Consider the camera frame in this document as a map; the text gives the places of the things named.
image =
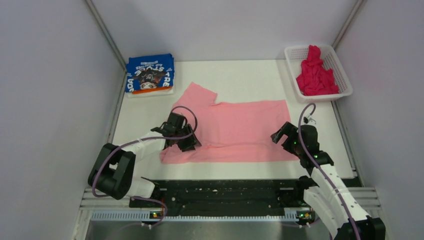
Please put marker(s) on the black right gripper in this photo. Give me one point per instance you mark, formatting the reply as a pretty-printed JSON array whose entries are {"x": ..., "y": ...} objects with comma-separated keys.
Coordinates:
[{"x": 289, "y": 130}]

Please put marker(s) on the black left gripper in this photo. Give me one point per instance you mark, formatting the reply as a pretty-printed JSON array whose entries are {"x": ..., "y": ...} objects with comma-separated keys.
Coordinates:
[{"x": 191, "y": 141}]

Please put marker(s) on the light pink t-shirt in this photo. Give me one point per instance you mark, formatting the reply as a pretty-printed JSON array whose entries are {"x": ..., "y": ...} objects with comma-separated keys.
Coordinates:
[{"x": 229, "y": 132}]

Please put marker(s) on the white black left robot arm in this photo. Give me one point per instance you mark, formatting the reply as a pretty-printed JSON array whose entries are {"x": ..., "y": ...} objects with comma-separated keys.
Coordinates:
[{"x": 113, "y": 173}]

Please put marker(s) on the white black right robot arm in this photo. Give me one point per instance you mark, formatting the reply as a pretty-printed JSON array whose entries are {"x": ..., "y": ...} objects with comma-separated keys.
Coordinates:
[{"x": 324, "y": 190}]

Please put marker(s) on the folded white orange t-shirt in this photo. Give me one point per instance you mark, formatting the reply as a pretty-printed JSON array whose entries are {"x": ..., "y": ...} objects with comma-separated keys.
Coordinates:
[{"x": 160, "y": 91}]

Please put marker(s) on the magenta t-shirt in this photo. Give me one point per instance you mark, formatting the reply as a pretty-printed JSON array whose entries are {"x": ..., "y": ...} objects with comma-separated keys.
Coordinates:
[{"x": 314, "y": 79}]

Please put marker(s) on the folded blue printed t-shirt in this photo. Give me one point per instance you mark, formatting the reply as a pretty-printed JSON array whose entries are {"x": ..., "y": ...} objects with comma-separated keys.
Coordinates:
[{"x": 150, "y": 73}]

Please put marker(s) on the white plastic laundry basket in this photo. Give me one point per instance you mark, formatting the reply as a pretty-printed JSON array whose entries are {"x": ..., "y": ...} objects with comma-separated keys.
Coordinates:
[{"x": 295, "y": 55}]

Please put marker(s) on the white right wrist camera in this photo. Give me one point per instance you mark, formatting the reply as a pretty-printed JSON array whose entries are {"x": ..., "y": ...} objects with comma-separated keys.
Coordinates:
[{"x": 309, "y": 120}]

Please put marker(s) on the aluminium rail frame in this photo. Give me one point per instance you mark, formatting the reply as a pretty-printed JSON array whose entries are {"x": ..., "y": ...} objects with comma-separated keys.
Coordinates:
[{"x": 107, "y": 209}]

